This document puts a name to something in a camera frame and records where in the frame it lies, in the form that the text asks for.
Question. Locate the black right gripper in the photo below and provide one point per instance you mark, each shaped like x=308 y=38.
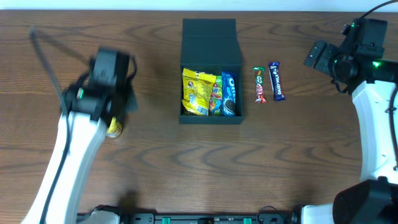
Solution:
x=321 y=56

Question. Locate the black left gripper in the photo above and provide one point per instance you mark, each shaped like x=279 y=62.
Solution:
x=121 y=109

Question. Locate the yellow snack packet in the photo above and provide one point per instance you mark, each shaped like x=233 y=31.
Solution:
x=115 y=128

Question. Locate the Dairy Milk chocolate bar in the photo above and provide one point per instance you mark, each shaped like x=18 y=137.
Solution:
x=275 y=81

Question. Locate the yellow Hacks candy bag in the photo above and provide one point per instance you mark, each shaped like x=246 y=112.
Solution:
x=197 y=90

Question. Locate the KitKat Milo bar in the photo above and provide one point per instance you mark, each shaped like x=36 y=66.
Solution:
x=259 y=76

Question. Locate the Haribo worms candy bag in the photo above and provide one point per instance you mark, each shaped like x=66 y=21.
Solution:
x=215 y=106

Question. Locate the black gift box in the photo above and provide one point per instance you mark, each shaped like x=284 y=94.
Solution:
x=211 y=46

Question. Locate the blue Oreo cookie pack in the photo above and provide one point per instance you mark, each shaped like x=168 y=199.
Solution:
x=229 y=94

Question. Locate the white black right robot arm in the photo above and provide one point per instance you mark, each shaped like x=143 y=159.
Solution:
x=372 y=84

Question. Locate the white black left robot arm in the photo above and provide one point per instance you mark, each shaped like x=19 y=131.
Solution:
x=87 y=114

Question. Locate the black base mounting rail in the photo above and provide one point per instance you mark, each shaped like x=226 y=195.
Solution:
x=111 y=214

